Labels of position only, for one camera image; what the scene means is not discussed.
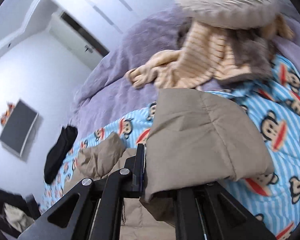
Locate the orange plush toys on monitor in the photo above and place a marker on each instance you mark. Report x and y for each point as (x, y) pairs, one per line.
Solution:
(6, 115)

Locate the wall mounted curved monitor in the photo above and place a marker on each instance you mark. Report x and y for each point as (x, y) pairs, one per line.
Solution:
(16, 131)

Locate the beige striped fleece garment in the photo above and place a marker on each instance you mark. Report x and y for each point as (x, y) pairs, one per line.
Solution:
(159, 68)

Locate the tan puffer jacket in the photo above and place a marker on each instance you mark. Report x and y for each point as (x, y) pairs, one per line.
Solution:
(195, 139)

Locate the white door with handle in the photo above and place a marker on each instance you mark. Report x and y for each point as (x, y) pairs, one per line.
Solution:
(76, 39)

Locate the folded black garment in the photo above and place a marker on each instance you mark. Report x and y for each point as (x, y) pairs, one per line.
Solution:
(58, 152)

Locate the purple quilted duvet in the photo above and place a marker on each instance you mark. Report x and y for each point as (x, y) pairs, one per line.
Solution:
(106, 95)

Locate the cream round pleated cushion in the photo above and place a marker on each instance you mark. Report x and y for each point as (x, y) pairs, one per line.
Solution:
(231, 14)

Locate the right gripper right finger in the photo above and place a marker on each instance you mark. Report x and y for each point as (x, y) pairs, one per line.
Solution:
(210, 212)

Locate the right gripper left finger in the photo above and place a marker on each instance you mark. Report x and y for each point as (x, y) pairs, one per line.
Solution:
(92, 209)

